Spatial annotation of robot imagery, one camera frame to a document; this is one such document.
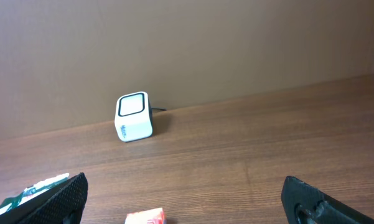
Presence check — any white barcode scanner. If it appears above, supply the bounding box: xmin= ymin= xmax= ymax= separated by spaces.
xmin=114 ymin=91 xmax=153 ymax=142

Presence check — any green 3M glove packet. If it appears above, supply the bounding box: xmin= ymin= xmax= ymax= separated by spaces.
xmin=0 ymin=173 xmax=69 ymax=215

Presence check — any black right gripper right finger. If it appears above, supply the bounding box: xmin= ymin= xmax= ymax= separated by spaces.
xmin=281 ymin=176 xmax=374 ymax=224

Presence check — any red sachet packet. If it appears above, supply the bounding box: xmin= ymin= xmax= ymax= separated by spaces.
xmin=124 ymin=208 xmax=166 ymax=224

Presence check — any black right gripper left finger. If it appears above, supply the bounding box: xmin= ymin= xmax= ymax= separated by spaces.
xmin=0 ymin=172 xmax=88 ymax=224

